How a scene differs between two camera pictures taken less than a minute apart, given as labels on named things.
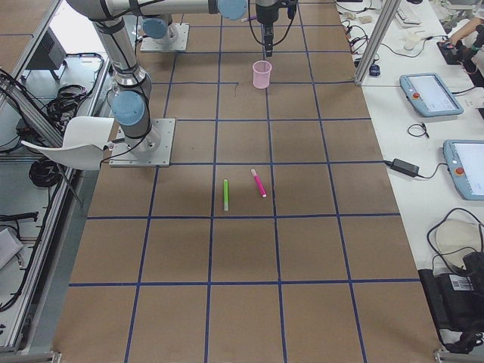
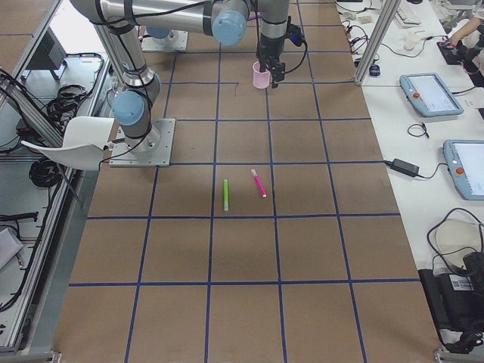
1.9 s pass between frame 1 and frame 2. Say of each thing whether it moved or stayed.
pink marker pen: stayed
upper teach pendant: stayed
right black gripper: moved
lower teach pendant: stayed
